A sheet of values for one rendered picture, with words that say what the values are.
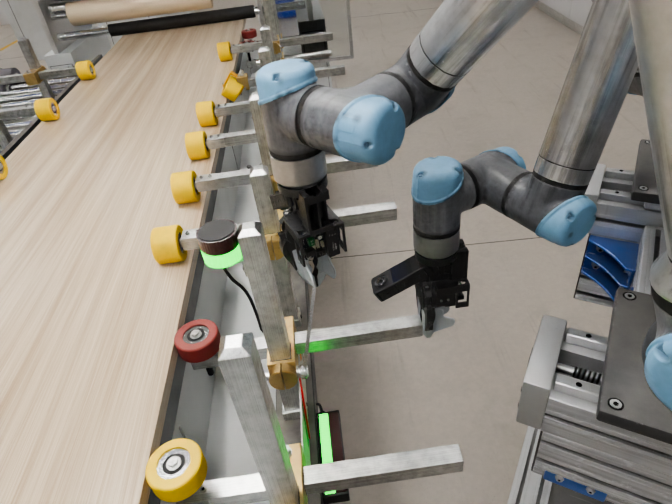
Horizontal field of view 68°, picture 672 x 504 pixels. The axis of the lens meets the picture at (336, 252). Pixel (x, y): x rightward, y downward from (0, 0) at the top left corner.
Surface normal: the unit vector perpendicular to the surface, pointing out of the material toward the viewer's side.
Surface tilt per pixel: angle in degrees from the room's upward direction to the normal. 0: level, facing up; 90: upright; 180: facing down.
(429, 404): 0
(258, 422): 90
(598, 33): 73
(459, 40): 104
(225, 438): 0
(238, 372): 90
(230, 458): 0
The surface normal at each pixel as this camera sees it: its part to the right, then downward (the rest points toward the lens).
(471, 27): -0.40, 0.75
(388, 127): 0.74, 0.34
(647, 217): -0.47, 0.57
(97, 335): -0.11, -0.79
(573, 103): -0.82, 0.17
